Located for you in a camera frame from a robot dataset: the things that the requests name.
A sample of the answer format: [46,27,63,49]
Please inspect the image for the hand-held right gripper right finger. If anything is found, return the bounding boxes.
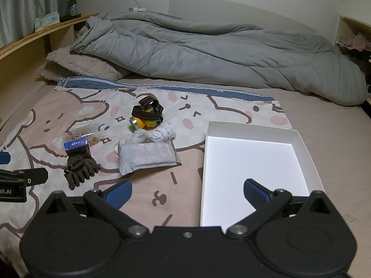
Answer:
[227,179,339,239]

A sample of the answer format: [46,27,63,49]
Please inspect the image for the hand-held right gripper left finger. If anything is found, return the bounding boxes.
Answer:
[39,179,148,239]

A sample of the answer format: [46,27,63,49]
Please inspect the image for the white cardboard box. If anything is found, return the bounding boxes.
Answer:
[200,120,325,228]

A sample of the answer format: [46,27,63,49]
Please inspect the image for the dark brown hair claw clip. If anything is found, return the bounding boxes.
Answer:
[64,154,101,190]

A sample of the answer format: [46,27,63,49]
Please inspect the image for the grey plastic packet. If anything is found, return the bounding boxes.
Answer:
[117,142,182,176]

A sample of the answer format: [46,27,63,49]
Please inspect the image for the blue and red card box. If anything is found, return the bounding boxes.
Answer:
[64,138,91,157]

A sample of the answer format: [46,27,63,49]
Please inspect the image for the clear bag of rubber bands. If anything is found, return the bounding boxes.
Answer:
[65,123,100,147]

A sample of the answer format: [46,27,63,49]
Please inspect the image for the yellow headlamp with dark strap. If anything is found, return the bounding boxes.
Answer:
[129,97,164,131]

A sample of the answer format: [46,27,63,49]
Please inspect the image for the cartoon bear printed blanket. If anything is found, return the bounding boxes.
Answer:
[0,75,293,278]

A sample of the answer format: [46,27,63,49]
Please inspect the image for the wooden headboard shelf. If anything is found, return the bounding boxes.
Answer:
[0,13,100,128]

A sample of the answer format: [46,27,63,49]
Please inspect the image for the bed with beige sheet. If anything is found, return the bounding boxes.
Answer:
[0,75,371,278]

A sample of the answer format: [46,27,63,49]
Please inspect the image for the beige fluffy pillow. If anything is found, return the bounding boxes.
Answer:
[36,46,128,82]

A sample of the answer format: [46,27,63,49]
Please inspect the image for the soft tissue pack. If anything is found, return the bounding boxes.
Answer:
[35,12,60,32]

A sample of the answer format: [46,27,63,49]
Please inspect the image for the grey curtain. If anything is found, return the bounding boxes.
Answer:
[0,0,61,48]

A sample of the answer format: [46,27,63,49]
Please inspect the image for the grey quilted duvet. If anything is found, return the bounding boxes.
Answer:
[70,11,367,105]

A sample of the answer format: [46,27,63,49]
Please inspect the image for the pink crumpled clothes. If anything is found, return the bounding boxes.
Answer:
[339,33,371,51]

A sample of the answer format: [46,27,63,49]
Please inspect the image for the white headboard panel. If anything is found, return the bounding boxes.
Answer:
[169,0,318,34]

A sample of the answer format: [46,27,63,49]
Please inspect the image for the cream wall shelf niche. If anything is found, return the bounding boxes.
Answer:
[338,16,371,64]

